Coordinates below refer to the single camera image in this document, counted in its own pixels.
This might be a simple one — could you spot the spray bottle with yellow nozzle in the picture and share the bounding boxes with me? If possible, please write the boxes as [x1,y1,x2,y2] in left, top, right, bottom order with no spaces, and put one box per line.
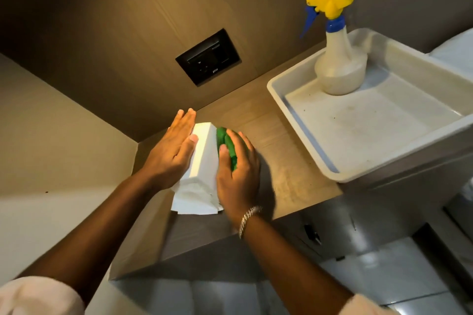
[299,0,369,96]

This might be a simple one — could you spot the person's left hand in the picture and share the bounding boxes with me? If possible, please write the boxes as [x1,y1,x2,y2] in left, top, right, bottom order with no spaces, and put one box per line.
[141,108,199,192]

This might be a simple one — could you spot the black cabinet latch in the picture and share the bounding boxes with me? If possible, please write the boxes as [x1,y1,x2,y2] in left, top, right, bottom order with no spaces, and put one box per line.
[303,223,322,246]

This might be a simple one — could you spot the person's white right sleeve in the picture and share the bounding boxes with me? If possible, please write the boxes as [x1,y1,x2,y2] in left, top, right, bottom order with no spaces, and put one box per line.
[338,293,402,315]

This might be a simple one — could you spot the white plastic tray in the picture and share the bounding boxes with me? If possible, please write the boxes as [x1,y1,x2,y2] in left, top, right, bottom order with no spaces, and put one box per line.
[267,28,473,183]

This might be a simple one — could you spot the wooden bedside cabinet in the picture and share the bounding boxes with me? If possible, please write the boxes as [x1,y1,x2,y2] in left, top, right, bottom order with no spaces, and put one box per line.
[109,41,473,281]

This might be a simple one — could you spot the white bedding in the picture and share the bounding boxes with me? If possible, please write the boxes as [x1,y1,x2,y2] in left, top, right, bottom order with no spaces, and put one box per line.
[429,28,473,80]

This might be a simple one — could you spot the white tissue box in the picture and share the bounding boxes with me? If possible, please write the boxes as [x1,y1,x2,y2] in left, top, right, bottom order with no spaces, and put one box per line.
[170,122,224,216]

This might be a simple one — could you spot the silver chain bracelet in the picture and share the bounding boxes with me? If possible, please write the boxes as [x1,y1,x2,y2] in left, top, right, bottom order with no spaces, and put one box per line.
[238,206,263,240]

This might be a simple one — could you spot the person's white left sleeve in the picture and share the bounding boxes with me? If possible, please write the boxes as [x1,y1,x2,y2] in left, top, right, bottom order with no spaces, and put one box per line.
[0,276,86,315]

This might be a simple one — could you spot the person's left forearm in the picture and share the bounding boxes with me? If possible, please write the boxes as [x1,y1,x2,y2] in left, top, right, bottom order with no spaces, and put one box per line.
[17,172,164,306]

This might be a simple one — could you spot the black wall socket panel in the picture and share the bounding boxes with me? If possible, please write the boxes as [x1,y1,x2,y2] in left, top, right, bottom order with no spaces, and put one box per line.
[175,28,242,87]

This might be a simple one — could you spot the person's right forearm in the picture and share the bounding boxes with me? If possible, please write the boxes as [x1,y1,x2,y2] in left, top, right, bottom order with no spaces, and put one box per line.
[232,213,354,315]

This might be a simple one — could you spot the person's right hand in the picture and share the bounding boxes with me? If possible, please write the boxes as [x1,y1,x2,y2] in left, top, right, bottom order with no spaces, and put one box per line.
[216,129,261,226]

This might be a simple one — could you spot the person's white sleeve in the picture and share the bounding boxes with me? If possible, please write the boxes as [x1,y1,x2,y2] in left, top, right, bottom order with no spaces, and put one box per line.
[0,276,86,315]
[338,293,402,315]

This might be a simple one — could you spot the green cleaning cloth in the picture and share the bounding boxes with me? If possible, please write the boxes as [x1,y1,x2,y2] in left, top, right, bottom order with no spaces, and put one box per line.
[216,127,239,172]

